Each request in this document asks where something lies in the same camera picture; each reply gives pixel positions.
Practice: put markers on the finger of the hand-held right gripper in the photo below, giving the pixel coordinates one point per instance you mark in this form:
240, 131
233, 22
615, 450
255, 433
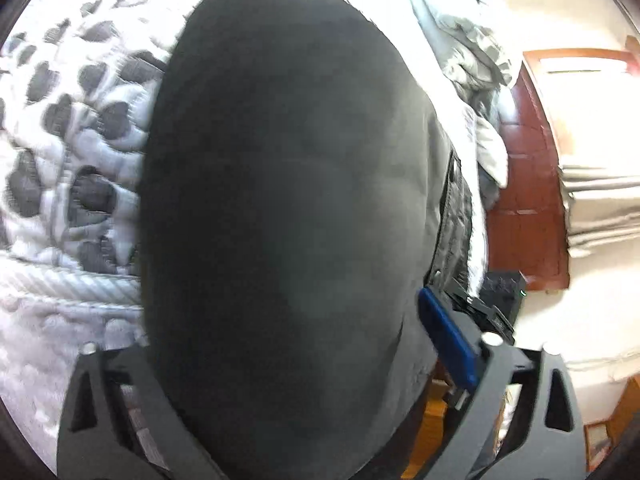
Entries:
487, 315

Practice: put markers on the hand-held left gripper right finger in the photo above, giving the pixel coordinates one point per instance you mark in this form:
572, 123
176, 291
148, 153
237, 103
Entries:
445, 330

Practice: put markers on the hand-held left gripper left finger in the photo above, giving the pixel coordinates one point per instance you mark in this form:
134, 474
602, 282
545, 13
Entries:
107, 375

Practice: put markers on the black pants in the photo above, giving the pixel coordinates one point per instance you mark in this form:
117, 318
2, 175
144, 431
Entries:
280, 210

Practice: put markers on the red-brown wooden door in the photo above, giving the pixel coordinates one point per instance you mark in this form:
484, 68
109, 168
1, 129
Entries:
525, 200

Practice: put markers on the grey pleated curtain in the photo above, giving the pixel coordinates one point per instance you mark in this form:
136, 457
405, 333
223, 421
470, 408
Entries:
600, 210

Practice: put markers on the grey leaf-patterned quilt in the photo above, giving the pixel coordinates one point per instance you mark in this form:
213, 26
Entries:
75, 160

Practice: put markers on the grey folded duvet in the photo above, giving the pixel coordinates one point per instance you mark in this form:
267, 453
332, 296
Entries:
475, 50

